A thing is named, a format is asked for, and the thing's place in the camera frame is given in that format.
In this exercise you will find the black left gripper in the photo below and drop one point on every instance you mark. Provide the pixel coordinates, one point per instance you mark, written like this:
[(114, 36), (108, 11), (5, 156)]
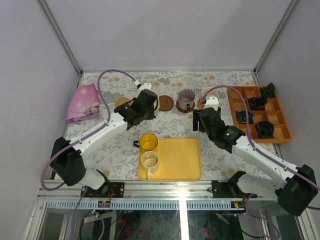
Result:
[(149, 100)]

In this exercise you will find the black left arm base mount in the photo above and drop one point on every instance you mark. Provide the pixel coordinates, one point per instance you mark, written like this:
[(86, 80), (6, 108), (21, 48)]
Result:
[(109, 190)]

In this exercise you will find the pink ceramic mug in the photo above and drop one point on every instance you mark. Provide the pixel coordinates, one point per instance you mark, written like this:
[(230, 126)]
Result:
[(207, 92)]

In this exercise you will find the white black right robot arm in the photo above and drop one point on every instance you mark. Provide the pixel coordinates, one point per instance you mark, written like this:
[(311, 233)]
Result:
[(292, 187)]

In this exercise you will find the orange wooden divided organizer box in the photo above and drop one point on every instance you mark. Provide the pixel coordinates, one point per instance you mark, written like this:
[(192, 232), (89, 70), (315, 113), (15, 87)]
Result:
[(272, 113)]

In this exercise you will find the purple mug black handle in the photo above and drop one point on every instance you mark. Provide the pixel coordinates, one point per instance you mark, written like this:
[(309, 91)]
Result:
[(186, 99)]

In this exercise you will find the brown wooden coaster middle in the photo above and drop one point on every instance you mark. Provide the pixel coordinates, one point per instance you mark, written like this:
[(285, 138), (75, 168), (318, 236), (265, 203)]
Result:
[(166, 103)]

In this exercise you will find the rolled tie with orange pattern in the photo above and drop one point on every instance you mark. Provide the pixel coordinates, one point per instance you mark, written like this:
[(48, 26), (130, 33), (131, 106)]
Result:
[(257, 103)]

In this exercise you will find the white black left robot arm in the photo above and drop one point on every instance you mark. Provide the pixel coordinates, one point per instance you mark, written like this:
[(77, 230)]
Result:
[(68, 156)]

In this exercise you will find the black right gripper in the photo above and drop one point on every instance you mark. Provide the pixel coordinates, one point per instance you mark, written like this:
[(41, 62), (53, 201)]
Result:
[(196, 117)]

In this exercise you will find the rolled dark speckled tie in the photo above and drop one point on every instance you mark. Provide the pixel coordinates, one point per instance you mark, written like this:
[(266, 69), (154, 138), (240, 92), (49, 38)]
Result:
[(265, 129)]

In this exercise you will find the floral patterned tablecloth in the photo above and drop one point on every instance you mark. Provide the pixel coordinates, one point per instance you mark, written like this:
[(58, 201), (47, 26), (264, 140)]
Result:
[(118, 158)]

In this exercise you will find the white mug green handle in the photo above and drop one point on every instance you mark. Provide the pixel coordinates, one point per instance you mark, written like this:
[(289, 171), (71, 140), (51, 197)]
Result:
[(156, 104)]

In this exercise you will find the aluminium front frame rail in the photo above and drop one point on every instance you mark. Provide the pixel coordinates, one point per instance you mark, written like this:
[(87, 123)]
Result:
[(142, 190)]

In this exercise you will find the woven rattan coaster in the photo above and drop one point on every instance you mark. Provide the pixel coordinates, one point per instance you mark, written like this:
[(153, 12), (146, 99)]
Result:
[(123, 100), (200, 105)]

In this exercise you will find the cream ceramic mug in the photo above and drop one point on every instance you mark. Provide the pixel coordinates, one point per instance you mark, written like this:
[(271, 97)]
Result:
[(151, 163)]

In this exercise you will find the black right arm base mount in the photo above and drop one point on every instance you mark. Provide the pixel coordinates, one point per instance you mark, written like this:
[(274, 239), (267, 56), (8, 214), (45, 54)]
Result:
[(226, 190)]

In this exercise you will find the yellow plastic tray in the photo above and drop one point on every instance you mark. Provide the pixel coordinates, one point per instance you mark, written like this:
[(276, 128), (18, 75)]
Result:
[(180, 160)]

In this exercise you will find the pink folded cloth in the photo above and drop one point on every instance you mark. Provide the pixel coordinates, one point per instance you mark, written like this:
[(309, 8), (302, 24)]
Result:
[(84, 104)]

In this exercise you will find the rolled dark green tie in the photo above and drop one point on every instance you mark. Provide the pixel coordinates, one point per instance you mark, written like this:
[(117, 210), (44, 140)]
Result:
[(268, 91)]

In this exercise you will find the rolled tie with yellow pattern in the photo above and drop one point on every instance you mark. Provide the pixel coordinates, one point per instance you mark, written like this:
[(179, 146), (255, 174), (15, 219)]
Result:
[(241, 117)]

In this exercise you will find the yellow glass mug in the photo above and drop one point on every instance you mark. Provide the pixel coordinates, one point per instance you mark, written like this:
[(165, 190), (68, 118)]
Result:
[(147, 142)]

